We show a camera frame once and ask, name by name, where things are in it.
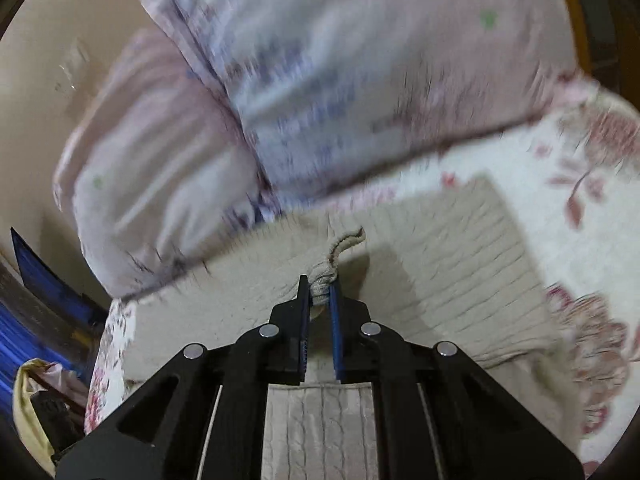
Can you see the pink floral pillow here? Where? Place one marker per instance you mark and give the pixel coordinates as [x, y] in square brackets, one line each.
[310, 90]

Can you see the yellow bag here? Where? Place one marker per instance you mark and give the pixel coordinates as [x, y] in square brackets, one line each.
[30, 410]

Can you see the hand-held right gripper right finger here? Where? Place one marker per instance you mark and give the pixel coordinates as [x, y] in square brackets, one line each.
[336, 335]

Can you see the white floral bed sheet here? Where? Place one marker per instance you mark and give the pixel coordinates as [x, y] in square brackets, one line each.
[575, 210]

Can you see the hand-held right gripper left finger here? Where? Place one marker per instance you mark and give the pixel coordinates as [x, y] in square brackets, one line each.
[303, 330]

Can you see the beige knitted sweater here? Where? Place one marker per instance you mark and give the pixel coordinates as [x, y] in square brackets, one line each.
[450, 270]

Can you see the wooden headboard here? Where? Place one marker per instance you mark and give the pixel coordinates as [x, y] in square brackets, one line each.
[582, 15]

